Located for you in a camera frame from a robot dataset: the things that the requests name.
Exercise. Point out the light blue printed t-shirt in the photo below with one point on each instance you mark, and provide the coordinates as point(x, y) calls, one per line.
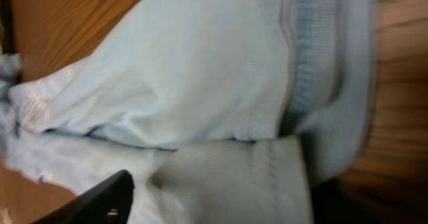
point(223, 111)

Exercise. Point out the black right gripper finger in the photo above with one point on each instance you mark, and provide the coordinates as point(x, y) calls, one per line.
point(108, 202)

